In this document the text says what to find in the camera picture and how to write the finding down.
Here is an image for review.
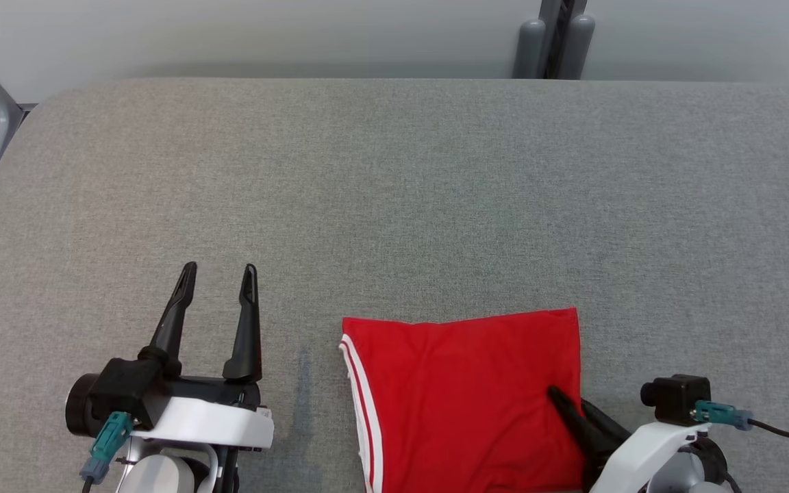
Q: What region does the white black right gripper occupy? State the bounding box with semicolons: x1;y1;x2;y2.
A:
547;386;712;493

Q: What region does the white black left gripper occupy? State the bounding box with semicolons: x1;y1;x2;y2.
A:
129;261;275;451

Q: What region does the red white jersey shirt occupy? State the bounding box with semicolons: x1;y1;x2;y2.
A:
338;307;590;493

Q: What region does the right camera cable teal plug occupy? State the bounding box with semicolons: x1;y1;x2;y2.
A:
694;401;789;442

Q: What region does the camera cable teal plug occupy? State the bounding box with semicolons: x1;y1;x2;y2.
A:
79;411;135;493
694;401;789;442

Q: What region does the left camera cable teal plug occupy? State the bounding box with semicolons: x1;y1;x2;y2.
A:
79;411;135;493

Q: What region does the grey partition post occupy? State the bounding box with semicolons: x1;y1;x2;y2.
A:
512;0;597;81

